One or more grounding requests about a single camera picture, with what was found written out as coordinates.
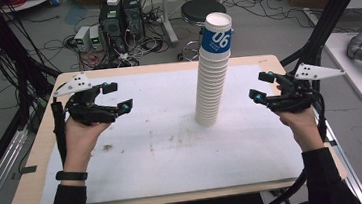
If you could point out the black round stool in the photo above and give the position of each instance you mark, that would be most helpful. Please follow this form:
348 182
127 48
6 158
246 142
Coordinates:
193 10

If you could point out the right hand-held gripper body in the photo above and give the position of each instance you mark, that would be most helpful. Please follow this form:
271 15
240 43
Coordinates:
294 96

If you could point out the black computer tower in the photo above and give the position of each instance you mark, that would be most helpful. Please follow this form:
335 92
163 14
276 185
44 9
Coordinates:
113 28
133 12

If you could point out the grey metal stand leg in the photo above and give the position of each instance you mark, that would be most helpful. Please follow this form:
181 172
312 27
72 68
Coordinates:
167 16

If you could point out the stack of white paper cups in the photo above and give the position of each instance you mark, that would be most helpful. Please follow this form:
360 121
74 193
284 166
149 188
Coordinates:
212 79

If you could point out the person's right hand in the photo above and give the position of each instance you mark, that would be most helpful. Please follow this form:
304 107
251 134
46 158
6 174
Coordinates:
302 127

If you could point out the white power supply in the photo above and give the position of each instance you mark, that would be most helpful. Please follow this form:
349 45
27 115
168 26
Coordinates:
82 37
95 38

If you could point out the black frame post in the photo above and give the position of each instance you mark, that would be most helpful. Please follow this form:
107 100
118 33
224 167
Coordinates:
331 13

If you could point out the light wooden table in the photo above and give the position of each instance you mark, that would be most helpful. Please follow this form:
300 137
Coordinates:
44 152

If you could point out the black wristband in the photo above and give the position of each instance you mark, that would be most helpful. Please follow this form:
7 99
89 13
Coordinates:
71 176

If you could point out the white paper sheet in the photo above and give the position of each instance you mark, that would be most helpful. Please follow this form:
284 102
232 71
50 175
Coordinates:
161 164

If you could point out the white platform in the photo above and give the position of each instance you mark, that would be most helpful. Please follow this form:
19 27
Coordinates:
341 53

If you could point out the person's left hand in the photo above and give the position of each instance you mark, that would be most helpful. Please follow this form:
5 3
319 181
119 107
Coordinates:
79 143

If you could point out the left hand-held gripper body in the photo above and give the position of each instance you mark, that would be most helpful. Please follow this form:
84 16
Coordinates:
84 113

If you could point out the black tape piece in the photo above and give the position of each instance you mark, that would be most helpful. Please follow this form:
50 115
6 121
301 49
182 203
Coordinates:
28 169
333 142

